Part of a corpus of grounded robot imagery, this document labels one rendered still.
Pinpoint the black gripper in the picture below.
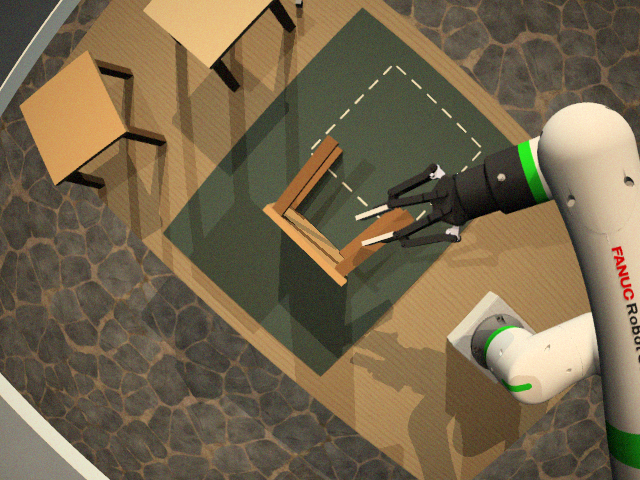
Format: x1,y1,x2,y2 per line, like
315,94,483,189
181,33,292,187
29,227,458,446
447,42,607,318
355,163,500,248

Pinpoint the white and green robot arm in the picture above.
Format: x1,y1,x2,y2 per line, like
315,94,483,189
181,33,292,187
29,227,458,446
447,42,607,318
471,103,640,480

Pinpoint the dark green floor mat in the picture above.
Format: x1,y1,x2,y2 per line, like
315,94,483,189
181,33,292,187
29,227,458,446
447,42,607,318
163,8,514,376

